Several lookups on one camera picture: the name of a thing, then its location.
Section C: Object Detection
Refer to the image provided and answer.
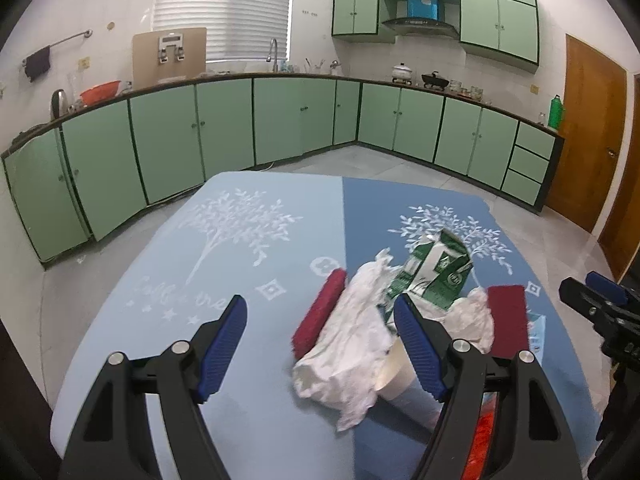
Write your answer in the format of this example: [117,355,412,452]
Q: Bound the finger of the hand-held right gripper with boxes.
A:
[559,277,640,333]
[586,271,628,306]

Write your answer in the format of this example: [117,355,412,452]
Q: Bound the green lower kitchen cabinets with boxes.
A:
[0,74,566,266]

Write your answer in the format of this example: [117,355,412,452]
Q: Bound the wooden door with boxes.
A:
[545,34,628,233]

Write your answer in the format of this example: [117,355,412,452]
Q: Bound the green bottle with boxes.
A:
[547,94,565,130]

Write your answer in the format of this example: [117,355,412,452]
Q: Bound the steel towel rail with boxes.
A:
[21,30,93,67]

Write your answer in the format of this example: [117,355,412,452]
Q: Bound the wooden board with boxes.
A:
[131,27,208,88]

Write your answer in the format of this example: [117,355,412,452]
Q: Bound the green kitchen cabinets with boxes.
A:
[331,0,541,73]
[0,74,566,266]

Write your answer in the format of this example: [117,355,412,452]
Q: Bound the white window blinds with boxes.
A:
[150,0,293,63]

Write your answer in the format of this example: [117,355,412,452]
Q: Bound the white and blue paper cup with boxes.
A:
[375,340,443,433]

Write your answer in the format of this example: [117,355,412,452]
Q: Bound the steel kettle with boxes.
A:
[49,89,71,121]

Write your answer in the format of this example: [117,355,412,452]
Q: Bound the green and white carton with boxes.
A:
[387,227,476,331]

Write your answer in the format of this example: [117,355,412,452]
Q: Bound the light blue packet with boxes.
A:
[527,310,546,356]

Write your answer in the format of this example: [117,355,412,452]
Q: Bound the white plastic holder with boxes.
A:
[157,32,185,64]

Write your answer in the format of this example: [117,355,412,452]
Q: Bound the range hood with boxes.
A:
[381,0,461,41]

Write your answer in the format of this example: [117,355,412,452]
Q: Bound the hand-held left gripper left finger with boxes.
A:
[57,295,248,480]

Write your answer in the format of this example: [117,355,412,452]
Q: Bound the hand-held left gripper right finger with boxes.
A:
[392,292,586,480]

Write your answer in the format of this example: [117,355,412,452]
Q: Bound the dark towel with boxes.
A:
[24,46,52,83]

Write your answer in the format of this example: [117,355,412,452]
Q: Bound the dark red rectangular pad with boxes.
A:
[291,267,348,361]
[486,284,531,361]

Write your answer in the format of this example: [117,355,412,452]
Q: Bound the green upper kitchen cabinets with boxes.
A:
[331,0,541,73]

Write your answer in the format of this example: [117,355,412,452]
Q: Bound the small white tissue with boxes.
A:
[440,287,496,356]

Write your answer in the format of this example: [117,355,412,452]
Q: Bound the red plastic basin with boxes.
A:
[80,81,121,107]

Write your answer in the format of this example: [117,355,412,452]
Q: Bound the blue tree print tablecloth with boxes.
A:
[50,171,608,480]

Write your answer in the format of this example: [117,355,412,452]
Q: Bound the red snack wrapper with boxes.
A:
[462,395,501,480]

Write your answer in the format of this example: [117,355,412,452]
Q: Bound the large white tissue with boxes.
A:
[292,247,401,433]

